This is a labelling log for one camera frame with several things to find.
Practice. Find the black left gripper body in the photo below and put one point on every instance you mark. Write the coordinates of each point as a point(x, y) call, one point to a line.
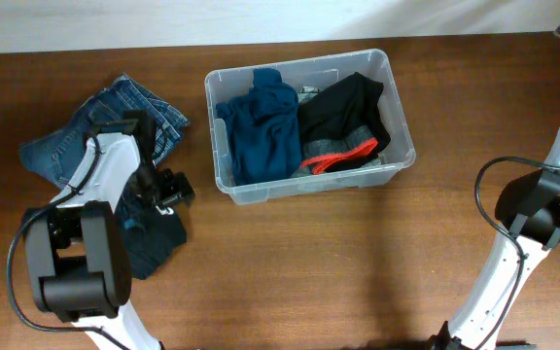
point(162, 187)

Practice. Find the black Nike garment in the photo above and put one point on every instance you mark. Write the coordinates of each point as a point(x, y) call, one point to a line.
point(148, 237)

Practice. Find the dark blue shirt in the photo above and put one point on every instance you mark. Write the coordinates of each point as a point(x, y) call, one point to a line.
point(262, 130)

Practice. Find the clear plastic storage bin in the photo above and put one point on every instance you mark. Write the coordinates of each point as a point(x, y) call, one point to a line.
point(322, 71)

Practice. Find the black garment with red trim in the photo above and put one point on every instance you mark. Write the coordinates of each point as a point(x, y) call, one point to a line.
point(343, 121)

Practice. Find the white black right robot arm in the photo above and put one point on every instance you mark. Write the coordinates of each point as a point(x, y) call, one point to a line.
point(527, 222)

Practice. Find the dark blue folded jeans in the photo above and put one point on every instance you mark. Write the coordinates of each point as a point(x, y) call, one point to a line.
point(57, 157)

